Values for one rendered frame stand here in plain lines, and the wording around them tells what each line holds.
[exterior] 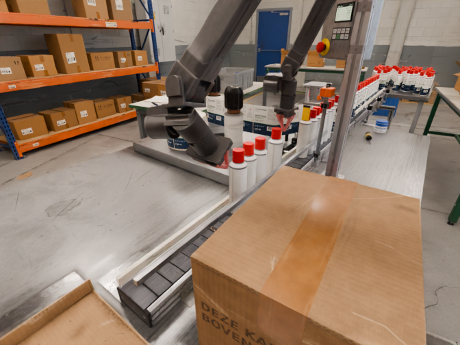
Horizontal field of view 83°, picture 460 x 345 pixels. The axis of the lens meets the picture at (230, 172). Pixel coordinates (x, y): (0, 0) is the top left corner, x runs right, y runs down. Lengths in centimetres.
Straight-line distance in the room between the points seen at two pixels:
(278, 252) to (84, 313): 48
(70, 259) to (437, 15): 860
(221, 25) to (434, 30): 829
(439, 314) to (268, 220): 168
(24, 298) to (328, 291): 67
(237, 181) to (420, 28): 815
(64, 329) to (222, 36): 64
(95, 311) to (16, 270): 28
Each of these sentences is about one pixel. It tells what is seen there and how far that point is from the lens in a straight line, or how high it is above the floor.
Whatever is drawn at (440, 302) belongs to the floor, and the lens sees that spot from 207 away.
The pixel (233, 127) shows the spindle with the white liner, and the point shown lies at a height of 101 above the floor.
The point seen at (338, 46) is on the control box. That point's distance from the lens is 108.
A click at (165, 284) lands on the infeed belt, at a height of 88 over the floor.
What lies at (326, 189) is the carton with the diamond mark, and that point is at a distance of 48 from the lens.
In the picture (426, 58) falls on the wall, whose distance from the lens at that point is 870.
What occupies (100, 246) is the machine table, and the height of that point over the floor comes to 83.
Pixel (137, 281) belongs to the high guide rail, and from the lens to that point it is 54.
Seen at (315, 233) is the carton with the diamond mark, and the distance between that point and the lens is 37.
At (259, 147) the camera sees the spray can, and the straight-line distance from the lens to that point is 79.
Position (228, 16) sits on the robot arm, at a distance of 50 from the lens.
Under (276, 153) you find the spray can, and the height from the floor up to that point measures 100.
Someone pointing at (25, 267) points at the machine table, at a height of 83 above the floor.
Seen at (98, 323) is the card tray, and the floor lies 83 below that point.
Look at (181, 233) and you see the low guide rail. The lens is 69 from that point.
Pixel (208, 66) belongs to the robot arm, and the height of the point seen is 131.
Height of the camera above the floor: 135
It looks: 27 degrees down
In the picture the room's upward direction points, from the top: straight up
